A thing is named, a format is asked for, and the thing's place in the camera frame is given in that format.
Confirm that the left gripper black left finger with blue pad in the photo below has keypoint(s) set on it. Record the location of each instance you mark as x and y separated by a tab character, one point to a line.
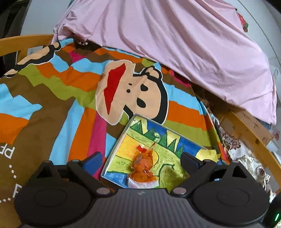
74	178

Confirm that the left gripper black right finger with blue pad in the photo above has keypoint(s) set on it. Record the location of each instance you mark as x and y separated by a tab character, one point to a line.
209	178

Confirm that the orange snack bag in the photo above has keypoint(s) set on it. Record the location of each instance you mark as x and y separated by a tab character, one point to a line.
141	165

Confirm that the floral patterned bedsheet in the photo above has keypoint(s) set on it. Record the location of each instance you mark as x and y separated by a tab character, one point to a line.
235	149

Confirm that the colourful painted tray box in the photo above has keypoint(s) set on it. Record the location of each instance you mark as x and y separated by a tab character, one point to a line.
166	155

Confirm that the colourful cartoon monkey blanket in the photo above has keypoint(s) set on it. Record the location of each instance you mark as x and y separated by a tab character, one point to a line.
48	112

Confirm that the pink draped sheet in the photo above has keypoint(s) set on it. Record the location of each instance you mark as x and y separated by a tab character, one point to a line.
200	40

